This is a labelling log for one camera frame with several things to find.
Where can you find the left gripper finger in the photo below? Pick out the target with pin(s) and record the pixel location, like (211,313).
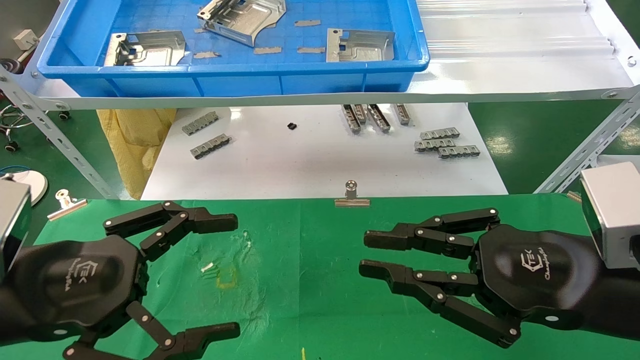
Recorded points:
(210,222)
(205,336)

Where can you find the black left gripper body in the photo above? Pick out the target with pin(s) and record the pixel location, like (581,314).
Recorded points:
(75,285)

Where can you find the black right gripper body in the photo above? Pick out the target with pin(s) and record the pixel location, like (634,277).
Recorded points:
(535,270)

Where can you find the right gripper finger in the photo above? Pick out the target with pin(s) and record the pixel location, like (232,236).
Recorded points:
(425,239)
(395,277)

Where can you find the machined metal plate part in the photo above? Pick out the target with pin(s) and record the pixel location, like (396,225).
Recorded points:
(240,20)
(155,50)
(365,50)

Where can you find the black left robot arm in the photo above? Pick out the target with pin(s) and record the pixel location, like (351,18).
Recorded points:
(5,315)

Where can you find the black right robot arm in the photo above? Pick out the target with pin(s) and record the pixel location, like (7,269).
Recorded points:
(622,300)

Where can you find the small white scrap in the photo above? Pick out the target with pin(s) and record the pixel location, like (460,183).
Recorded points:
(207,267)

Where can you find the grey toothed connector part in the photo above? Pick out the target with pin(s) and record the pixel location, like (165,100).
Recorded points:
(440,133)
(210,146)
(351,120)
(379,118)
(402,114)
(432,145)
(200,123)
(460,152)
(361,113)

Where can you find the green table mat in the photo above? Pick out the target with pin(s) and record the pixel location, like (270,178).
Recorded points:
(310,280)

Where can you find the white round floor base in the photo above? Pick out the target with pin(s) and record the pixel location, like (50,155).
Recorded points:
(37,187)

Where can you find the white lower board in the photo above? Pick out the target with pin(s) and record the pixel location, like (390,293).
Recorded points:
(300,165)

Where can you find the yellow cloth bag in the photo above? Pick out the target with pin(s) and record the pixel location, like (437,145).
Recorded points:
(135,145)

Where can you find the blue plastic bin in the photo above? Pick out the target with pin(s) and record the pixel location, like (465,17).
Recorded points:
(250,82)

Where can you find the black caster wheel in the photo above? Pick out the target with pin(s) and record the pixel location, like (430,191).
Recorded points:
(64,115)

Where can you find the chrome chair base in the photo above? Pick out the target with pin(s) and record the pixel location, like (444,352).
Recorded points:
(12,122)

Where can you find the white metal shelf rack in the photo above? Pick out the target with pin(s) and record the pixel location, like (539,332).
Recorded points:
(500,75)

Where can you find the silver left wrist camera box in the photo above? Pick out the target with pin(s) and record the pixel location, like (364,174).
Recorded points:
(12,225)

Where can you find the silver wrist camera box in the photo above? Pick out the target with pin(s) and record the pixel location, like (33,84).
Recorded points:
(615,215)
(12,225)

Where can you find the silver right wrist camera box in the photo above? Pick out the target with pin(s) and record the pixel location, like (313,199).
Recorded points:
(615,215)

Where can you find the white wall socket box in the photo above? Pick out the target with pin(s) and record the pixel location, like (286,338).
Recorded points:
(25,39)

